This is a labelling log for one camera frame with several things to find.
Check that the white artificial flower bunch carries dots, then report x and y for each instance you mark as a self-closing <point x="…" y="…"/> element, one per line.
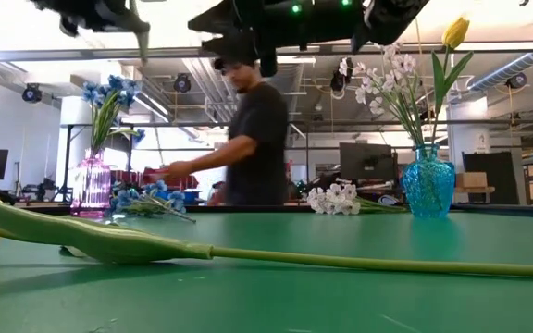
<point x="410" y="115"/>
<point x="336" y="199"/>

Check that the pink ribbed glass vase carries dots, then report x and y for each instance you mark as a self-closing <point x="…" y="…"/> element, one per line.
<point x="91" y="185"/>

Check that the yellow artificial tulip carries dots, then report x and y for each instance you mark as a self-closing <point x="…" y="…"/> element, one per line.
<point x="455" y="33"/>
<point x="109" y="242"/>

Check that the blue storage bin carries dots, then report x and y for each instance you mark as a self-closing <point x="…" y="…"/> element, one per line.
<point x="191" y="196"/>

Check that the blue textured glass vase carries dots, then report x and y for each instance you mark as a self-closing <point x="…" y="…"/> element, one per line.
<point x="428" y="185"/>

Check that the silver round ceiling duct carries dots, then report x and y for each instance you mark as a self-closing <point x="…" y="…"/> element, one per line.
<point x="294" y="76"/>

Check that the blue artificial flower bunch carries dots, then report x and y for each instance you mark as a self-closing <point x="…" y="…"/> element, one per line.
<point x="102" y="125"/>
<point x="123" y="200"/>

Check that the person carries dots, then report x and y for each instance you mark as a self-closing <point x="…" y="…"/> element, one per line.
<point x="257" y="139"/>

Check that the black metal rack frame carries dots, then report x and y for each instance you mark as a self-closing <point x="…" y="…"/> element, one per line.
<point x="178" y="124"/>

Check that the silver corrugated ceiling duct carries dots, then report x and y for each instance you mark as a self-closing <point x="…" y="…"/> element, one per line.
<point x="502" y="71"/>

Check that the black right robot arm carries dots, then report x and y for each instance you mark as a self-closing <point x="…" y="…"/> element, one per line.
<point x="387" y="18"/>

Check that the white round column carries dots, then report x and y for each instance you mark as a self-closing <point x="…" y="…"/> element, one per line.
<point x="73" y="134"/>

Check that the brown cardboard box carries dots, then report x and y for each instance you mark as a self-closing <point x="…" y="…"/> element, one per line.
<point x="471" y="179"/>

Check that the green table mat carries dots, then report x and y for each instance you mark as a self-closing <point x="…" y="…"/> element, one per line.
<point x="266" y="305"/>

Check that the white square column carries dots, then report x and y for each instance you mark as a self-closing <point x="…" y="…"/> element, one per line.
<point x="470" y="134"/>

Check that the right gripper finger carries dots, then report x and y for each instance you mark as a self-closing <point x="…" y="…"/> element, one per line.
<point x="220" y="20"/>

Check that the large black panel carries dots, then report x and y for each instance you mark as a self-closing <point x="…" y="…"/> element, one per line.
<point x="502" y="171"/>

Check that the red storage bins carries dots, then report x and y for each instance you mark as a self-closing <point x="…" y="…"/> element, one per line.
<point x="132" y="178"/>

